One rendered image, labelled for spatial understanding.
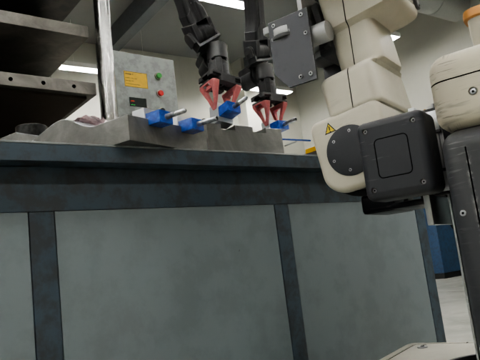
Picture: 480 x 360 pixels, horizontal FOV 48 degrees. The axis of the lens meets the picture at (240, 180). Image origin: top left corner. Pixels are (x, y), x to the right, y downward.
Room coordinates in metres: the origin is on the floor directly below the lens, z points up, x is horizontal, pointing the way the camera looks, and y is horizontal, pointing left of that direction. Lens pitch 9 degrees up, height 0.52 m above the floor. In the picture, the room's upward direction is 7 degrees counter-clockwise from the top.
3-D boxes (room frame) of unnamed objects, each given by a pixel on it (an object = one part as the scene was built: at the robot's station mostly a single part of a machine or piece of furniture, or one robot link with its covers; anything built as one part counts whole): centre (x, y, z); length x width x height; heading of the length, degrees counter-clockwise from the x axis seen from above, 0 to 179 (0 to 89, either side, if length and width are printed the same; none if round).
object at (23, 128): (1.37, 0.53, 0.93); 0.08 x 0.08 x 0.04
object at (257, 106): (1.66, -0.11, 0.99); 0.07 x 0.07 x 0.09; 39
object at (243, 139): (1.61, 0.12, 0.87); 0.50 x 0.26 x 0.14; 39
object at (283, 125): (1.64, -0.15, 0.94); 0.13 x 0.05 x 0.05; 39
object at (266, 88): (1.67, -0.12, 1.06); 0.10 x 0.07 x 0.07; 129
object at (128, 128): (1.32, 0.35, 0.85); 0.50 x 0.26 x 0.11; 56
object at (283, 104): (1.68, -0.13, 0.99); 0.07 x 0.07 x 0.09; 39
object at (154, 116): (1.13, 0.15, 0.85); 0.13 x 0.05 x 0.05; 56
